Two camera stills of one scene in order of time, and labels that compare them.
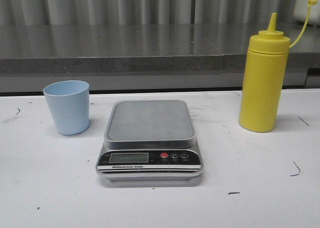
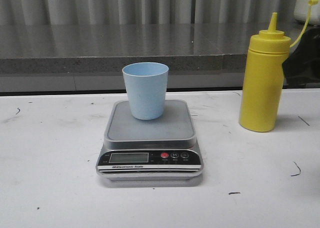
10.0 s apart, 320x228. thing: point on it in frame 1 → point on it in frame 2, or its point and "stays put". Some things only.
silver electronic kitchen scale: [150, 143] stays put
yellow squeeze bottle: [265, 75] stays put
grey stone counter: [146, 58] stays put
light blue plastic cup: [69, 101] → [146, 83]
